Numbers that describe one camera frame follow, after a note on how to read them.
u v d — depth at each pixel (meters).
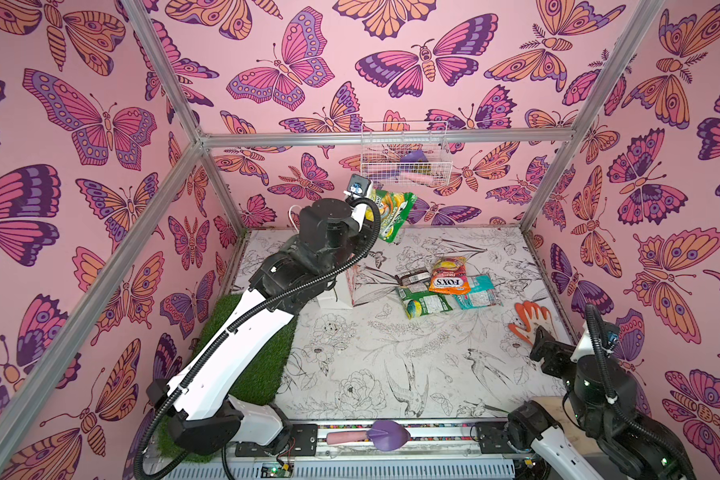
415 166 0.92
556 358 0.56
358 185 0.48
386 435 0.73
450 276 1.00
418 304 0.95
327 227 0.40
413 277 1.03
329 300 0.94
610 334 0.49
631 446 0.42
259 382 0.83
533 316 0.93
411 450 0.73
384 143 0.96
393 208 0.63
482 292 0.98
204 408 0.37
